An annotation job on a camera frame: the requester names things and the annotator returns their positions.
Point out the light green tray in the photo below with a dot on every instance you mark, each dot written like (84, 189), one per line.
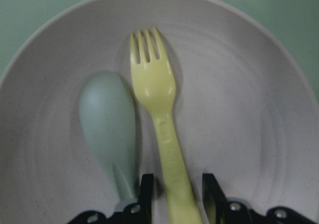
(294, 22)

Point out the yellow plastic fork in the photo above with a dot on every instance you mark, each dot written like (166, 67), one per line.
(154, 87)

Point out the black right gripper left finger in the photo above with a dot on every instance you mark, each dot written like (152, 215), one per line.
(135, 211)

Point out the white round plate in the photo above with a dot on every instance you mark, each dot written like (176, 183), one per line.
(244, 110)

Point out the grey-green plastic spoon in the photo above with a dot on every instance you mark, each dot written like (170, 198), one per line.
(108, 120)

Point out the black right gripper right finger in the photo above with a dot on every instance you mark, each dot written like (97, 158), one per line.
(220, 209)

